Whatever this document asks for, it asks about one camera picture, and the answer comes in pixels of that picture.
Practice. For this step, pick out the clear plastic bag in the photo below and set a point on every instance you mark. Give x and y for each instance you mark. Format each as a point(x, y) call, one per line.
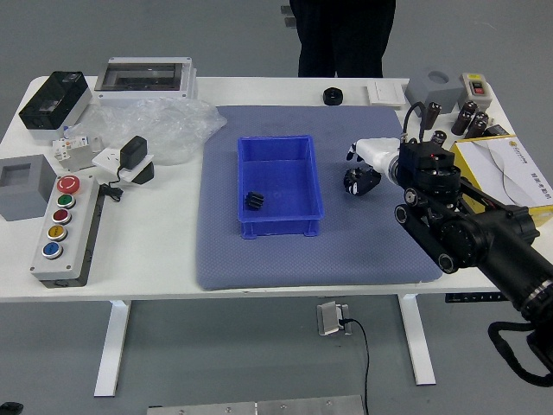
point(173, 121)

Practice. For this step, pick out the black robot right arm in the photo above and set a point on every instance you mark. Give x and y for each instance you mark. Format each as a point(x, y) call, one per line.
point(484, 233)

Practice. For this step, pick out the person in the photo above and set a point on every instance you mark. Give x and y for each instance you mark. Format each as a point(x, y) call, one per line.
point(341, 43)

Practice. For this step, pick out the grey switch box red button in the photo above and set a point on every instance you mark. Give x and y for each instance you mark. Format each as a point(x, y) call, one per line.
point(468, 94)

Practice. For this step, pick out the black hex nut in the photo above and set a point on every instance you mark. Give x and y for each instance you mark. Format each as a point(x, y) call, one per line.
point(333, 96)

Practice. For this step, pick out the white circuit breaker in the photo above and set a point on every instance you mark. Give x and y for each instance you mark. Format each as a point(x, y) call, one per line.
point(71, 144)

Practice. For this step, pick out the blue plastic box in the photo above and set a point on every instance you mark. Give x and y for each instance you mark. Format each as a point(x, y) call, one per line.
point(281, 173)

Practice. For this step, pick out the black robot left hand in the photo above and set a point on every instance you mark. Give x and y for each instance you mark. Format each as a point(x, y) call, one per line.
point(10, 407)

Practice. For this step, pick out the grey floor plate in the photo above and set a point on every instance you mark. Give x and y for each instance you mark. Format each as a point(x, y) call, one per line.
point(288, 21)
point(285, 10)

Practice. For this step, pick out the black table height control panel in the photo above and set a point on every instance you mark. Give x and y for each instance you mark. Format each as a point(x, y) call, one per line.
point(471, 298)

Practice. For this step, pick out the small black gear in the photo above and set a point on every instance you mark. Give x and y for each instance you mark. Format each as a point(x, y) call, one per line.
point(255, 201)

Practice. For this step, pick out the white table leg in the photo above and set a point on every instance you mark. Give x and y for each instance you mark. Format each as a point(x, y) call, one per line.
point(113, 346)
point(417, 341)

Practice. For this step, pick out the grey block with square hole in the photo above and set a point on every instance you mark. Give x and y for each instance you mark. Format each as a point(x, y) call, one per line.
point(21, 207)

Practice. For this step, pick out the dark brown cylindrical capacitor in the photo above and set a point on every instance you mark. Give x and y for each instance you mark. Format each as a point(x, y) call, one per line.
point(433, 114)
point(438, 138)
point(470, 107)
point(478, 125)
point(460, 123)

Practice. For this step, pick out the black power adapter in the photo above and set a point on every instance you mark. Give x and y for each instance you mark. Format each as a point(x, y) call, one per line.
point(134, 151)

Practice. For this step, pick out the small black rectangular block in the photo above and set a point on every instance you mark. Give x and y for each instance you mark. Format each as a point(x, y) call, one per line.
point(499, 131)

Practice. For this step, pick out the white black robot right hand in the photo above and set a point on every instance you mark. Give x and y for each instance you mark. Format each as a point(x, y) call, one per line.
point(376, 151)

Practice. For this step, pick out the yellow and white cardboard box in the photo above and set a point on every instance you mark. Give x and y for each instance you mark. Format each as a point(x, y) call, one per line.
point(497, 173)

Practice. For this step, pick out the grey metal plate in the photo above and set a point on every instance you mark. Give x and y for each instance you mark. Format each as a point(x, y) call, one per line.
point(255, 407)

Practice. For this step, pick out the grey block with round hole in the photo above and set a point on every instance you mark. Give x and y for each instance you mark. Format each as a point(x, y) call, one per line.
point(436, 93)

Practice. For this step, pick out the big black gear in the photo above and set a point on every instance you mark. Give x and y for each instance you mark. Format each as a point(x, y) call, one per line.
point(352, 178)

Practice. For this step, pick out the white box with black lid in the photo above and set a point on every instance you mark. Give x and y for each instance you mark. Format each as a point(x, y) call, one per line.
point(52, 104)

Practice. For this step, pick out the white enclosure with clear lid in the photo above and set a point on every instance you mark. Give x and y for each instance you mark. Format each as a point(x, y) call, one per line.
point(129, 93)

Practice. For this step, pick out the silver floor socket box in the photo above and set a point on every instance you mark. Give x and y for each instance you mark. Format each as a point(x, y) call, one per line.
point(328, 320)

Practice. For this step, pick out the white socket on black base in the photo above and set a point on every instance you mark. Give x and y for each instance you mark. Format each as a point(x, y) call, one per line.
point(106, 159)

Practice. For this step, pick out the white wall switch panel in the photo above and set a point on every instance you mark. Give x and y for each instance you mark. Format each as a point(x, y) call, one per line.
point(385, 93)

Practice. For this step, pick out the grey-blue padded mat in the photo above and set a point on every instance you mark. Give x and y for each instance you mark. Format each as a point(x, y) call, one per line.
point(367, 250)

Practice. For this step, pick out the grey five-button control box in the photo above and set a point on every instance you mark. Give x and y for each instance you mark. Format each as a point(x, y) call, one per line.
point(52, 266)

